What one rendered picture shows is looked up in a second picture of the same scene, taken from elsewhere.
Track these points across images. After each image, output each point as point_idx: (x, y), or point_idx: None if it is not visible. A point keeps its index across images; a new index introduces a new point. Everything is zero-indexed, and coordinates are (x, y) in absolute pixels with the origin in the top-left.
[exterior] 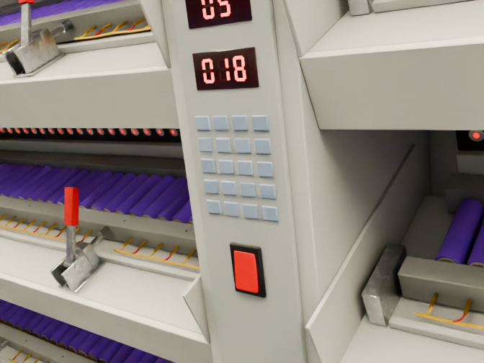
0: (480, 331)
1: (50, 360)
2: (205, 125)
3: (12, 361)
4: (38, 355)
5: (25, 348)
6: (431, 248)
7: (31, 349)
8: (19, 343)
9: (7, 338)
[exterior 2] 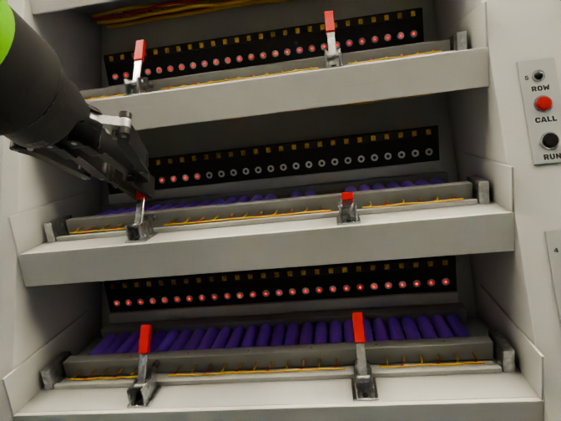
0: None
1: (217, 76)
2: None
3: (167, 88)
4: (199, 78)
5: (181, 79)
6: None
7: (192, 75)
8: (174, 78)
9: (154, 80)
